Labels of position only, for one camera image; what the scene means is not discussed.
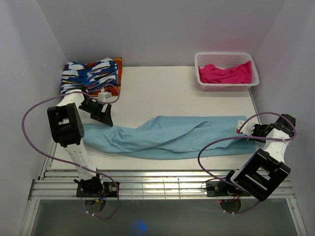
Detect pink trousers in basket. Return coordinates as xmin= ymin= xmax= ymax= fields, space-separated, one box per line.
xmin=198 ymin=60 xmax=252 ymax=84

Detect orange folded trousers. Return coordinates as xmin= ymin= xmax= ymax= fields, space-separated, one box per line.
xmin=98 ymin=57 xmax=123 ymax=96

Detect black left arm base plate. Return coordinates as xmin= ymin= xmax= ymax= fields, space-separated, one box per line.
xmin=75 ymin=181 xmax=120 ymax=198

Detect light blue trousers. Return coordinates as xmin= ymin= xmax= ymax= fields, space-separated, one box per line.
xmin=83 ymin=116 xmax=256 ymax=160

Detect blue white patterned folded trousers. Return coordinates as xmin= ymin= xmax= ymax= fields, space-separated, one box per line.
xmin=61 ymin=60 xmax=110 ymax=97

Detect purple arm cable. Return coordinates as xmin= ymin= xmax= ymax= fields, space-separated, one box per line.
xmin=21 ymin=84 xmax=121 ymax=220
xmin=198 ymin=112 xmax=298 ymax=214

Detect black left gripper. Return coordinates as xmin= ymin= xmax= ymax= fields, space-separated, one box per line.
xmin=78 ymin=100 xmax=113 ymax=126

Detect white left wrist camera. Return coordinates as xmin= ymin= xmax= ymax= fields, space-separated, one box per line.
xmin=97 ymin=91 xmax=112 ymax=102

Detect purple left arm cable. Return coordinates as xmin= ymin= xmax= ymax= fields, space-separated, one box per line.
xmin=21 ymin=84 xmax=121 ymax=220

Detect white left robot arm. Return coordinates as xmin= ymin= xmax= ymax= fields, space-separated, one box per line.
xmin=47 ymin=86 xmax=113 ymax=197

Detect aluminium table edge rail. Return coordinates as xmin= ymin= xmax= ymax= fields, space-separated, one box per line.
xmin=20 ymin=170 xmax=307 ymax=236

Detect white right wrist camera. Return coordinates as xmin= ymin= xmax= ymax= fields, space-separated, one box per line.
xmin=236 ymin=120 xmax=255 ymax=136

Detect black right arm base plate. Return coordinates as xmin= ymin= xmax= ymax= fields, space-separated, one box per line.
xmin=205 ymin=180 xmax=251 ymax=197

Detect white plastic basket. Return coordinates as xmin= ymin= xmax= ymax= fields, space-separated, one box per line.
xmin=194 ymin=52 xmax=259 ymax=91

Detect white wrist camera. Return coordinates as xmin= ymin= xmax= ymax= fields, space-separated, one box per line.
xmin=97 ymin=91 xmax=112 ymax=102
xmin=236 ymin=120 xmax=255 ymax=136

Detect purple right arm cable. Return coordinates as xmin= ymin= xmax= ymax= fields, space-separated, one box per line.
xmin=198 ymin=112 xmax=298 ymax=214

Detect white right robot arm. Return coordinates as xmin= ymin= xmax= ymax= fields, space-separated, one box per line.
xmin=222 ymin=114 xmax=296 ymax=202

